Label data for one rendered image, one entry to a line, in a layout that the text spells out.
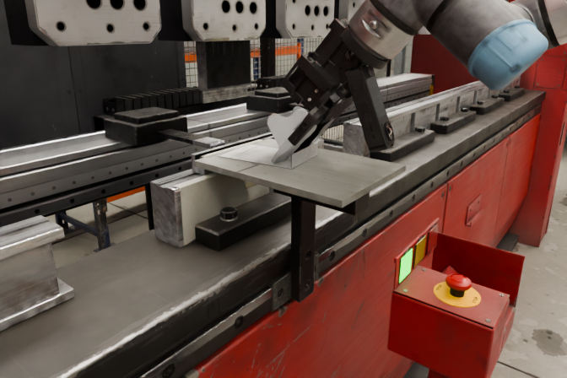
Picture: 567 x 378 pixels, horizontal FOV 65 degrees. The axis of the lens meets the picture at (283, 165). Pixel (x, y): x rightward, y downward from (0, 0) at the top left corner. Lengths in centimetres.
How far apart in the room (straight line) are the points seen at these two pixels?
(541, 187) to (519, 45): 231
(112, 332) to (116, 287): 9
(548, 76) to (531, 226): 83
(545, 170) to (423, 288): 204
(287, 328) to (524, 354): 140
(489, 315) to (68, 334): 58
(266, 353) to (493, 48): 53
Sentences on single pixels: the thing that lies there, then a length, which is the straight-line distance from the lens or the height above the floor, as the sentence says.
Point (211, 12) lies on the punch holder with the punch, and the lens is 66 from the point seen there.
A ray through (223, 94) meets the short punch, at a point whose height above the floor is 109.
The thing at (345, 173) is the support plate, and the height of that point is 100.
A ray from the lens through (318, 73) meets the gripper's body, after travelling 59.
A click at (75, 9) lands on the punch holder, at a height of 121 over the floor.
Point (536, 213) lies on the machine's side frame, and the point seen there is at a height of 20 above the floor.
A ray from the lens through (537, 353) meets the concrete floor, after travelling 209.
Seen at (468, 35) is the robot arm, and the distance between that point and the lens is 53.
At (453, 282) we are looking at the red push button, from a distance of 77.
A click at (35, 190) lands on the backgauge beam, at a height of 94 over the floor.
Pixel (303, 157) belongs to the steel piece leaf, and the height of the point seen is 101.
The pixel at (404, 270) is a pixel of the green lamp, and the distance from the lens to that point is 79.
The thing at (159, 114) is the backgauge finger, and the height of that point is 103.
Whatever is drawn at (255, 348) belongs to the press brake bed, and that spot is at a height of 73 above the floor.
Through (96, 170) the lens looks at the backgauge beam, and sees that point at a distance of 88.
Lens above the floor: 119
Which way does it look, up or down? 17 degrees down
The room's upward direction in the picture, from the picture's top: straight up
